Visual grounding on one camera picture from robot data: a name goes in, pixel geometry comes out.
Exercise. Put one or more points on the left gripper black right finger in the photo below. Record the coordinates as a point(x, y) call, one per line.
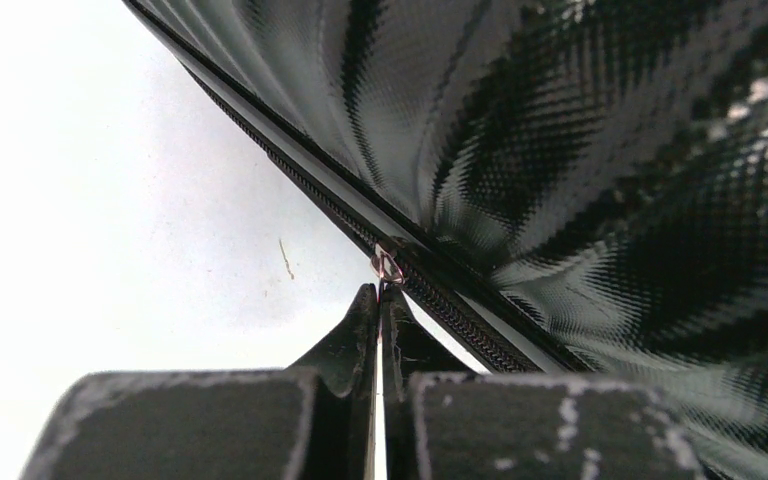
point(445, 421)

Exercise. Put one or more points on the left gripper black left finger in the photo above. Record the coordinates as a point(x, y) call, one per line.
point(310, 420)

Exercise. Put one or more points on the black ribbed hard-shell suitcase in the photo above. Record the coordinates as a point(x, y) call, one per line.
point(565, 184)

